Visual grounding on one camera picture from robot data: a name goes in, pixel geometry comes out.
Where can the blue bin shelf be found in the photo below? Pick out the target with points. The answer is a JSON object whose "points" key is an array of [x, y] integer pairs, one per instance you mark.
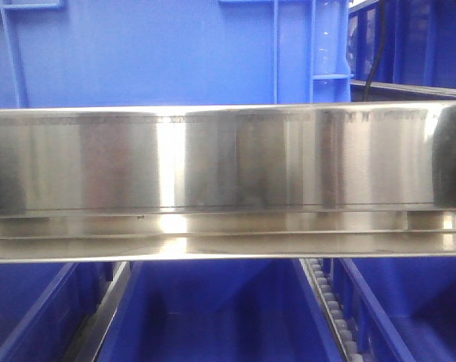
{"points": [[135, 53]]}

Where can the blue bin lower middle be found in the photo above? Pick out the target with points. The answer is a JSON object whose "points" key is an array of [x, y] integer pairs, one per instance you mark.
{"points": [[219, 310]]}

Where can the blue bin lower right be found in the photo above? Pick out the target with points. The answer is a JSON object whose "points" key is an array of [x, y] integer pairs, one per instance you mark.
{"points": [[398, 309]]}

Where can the blue bin lower left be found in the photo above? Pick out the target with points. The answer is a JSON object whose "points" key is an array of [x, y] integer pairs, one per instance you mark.
{"points": [[42, 306]]}

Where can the dark blue bin upper right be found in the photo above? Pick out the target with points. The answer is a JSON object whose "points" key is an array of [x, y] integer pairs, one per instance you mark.
{"points": [[413, 41]]}

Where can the stainless steel shelf rail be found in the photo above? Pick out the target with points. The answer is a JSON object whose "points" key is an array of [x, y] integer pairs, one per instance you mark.
{"points": [[222, 182]]}

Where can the roller track rail right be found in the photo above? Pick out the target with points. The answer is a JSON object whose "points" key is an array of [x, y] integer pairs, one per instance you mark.
{"points": [[331, 308]]}

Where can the steel divider rail left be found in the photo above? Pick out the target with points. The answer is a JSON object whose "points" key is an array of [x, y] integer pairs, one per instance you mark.
{"points": [[88, 341]]}

